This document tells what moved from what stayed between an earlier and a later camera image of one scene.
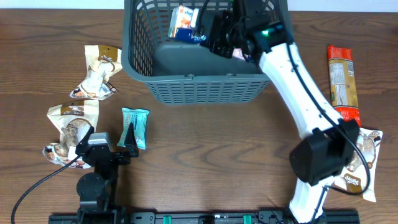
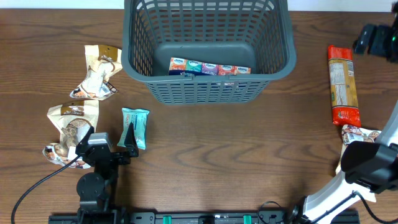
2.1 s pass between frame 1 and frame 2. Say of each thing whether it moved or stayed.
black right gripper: moved
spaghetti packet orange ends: stayed
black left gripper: stayed
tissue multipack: moved
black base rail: stayed
